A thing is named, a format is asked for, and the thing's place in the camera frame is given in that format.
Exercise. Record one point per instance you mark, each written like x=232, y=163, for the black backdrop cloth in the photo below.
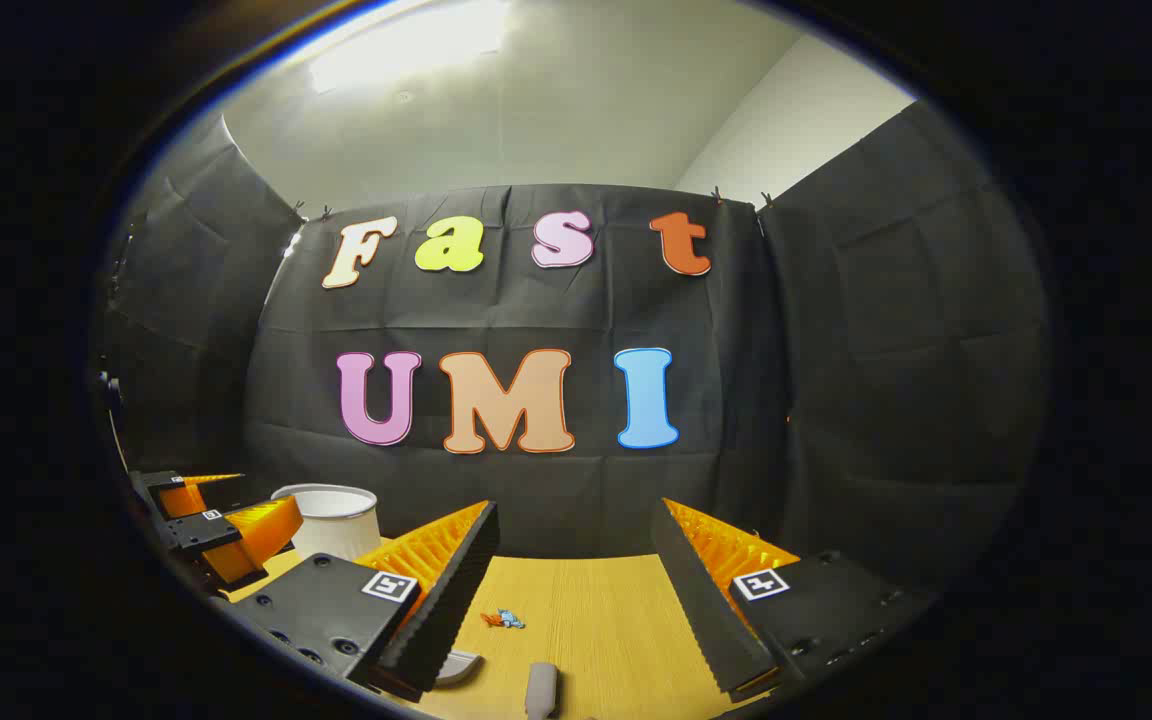
x=836, y=400

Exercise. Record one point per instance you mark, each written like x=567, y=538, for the blue paper scrap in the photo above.
x=513, y=621

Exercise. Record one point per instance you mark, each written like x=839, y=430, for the grey plastic dustpan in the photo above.
x=460, y=668

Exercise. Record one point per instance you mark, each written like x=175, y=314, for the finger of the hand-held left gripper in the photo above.
x=161, y=492
x=201, y=535

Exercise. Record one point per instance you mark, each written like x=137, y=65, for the wooden desktop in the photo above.
x=596, y=620

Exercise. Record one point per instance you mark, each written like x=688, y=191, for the white ribbed garbage bin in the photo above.
x=336, y=525

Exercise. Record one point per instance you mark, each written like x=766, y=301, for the small grey broom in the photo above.
x=541, y=692

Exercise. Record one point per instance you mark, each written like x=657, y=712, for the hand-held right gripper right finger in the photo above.
x=701, y=610

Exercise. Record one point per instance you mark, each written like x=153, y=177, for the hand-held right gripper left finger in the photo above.
x=446, y=610

